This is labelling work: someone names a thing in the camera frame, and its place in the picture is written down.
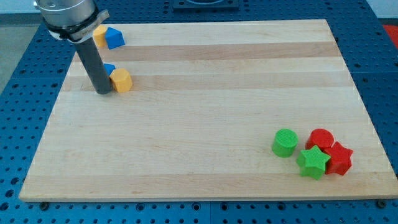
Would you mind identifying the red star block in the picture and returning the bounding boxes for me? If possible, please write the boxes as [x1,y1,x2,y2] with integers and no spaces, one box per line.
[323,141,353,175]

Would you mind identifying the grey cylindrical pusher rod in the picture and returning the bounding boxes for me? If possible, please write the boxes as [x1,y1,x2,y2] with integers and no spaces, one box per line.
[75,37,113,95]

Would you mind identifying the dark mounting plate top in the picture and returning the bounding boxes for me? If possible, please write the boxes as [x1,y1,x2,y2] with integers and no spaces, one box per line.
[170,0,239,11]

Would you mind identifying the wooden board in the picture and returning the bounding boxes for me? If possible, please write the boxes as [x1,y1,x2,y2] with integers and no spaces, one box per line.
[18,19,398,203]

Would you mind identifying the red cylinder block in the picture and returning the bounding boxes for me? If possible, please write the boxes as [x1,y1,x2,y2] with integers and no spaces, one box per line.
[305,128,335,150]

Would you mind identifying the blue block behind rod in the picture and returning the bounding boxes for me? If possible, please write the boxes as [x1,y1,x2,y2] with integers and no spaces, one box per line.
[104,63,116,76]

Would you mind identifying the green star block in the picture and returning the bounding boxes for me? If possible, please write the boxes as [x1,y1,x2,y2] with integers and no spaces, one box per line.
[296,146,331,180]

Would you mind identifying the red object right edge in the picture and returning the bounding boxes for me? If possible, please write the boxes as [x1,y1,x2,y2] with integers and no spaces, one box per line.
[383,25,398,48]

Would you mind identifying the blue block top left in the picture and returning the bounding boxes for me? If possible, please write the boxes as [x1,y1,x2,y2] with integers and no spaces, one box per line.
[105,27,125,49]

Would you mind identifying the yellow hexagon block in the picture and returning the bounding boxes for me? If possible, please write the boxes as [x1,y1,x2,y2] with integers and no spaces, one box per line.
[110,68,133,93]

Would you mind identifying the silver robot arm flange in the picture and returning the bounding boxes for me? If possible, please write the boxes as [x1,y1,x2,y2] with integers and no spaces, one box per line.
[34,0,109,44]

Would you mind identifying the green cylinder block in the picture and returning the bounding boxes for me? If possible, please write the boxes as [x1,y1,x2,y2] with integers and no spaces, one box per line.
[272,129,299,158]

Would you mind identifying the yellow block top left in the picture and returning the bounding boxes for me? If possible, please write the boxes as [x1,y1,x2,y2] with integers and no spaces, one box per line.
[93,25,108,47]

